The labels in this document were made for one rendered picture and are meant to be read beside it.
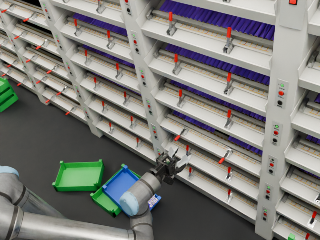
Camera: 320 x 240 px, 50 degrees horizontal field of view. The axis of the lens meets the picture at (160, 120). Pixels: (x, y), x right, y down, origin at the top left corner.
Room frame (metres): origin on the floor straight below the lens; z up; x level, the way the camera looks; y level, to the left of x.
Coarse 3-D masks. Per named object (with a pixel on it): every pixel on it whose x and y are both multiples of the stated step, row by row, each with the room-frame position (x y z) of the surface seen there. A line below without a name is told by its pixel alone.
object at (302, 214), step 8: (280, 200) 0.86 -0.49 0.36; (288, 200) 0.85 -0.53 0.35; (296, 200) 0.83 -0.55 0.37; (280, 208) 0.83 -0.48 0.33; (288, 208) 0.82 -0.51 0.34; (296, 208) 0.81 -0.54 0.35; (304, 208) 0.79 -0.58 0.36; (312, 208) 0.78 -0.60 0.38; (288, 216) 0.79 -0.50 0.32; (296, 216) 0.78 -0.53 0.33; (304, 216) 0.77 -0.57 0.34; (312, 216) 0.73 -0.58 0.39; (304, 224) 0.74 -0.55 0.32; (312, 224) 0.71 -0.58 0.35
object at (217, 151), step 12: (168, 108) 1.41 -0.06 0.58; (156, 120) 1.34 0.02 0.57; (168, 120) 1.36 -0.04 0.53; (192, 132) 1.23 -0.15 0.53; (216, 132) 1.18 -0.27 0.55; (204, 144) 1.15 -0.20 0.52; (216, 144) 1.12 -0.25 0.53; (240, 156) 1.02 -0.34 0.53; (240, 168) 0.99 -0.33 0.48; (252, 168) 0.95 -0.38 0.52
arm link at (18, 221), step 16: (0, 208) 0.70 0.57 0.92; (16, 208) 0.71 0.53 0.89; (0, 224) 0.65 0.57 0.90; (16, 224) 0.65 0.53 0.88; (32, 224) 0.67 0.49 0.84; (48, 224) 0.67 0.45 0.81; (64, 224) 0.68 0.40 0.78; (80, 224) 0.69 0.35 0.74; (96, 224) 0.71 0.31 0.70; (144, 224) 0.73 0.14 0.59
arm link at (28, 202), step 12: (0, 168) 0.86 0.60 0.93; (12, 168) 0.88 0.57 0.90; (0, 180) 0.81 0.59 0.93; (12, 180) 0.83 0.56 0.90; (0, 192) 0.76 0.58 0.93; (12, 192) 0.79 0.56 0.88; (24, 192) 0.81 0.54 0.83; (12, 204) 0.77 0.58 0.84; (24, 204) 0.78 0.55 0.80; (36, 204) 0.80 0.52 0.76; (48, 204) 0.84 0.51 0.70; (60, 216) 0.82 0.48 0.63
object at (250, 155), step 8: (176, 120) 1.32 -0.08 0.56; (192, 128) 1.24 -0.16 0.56; (208, 136) 1.17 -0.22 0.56; (216, 136) 1.15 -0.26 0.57; (224, 144) 1.10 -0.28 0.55; (232, 144) 1.08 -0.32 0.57; (240, 152) 1.03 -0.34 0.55; (248, 152) 1.01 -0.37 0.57; (248, 160) 0.98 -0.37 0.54; (256, 160) 0.97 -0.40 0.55
